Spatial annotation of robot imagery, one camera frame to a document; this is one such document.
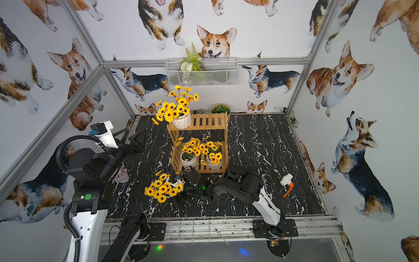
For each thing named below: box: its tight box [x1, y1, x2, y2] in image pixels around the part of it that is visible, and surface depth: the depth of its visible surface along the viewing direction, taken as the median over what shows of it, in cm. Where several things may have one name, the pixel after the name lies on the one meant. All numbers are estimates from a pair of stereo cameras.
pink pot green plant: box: [210, 103, 232, 119], surface depth 112 cm
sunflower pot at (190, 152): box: [180, 137, 202, 169], surface depth 87 cm
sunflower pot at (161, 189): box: [144, 170, 184, 204], surface depth 73 cm
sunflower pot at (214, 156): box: [205, 140, 224, 171], surface depth 85 cm
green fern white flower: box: [180, 42, 204, 74], surface depth 84 cm
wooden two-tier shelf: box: [166, 112, 229, 174], surface depth 85 cm
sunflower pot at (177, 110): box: [151, 85, 200, 130], surface depth 69 cm
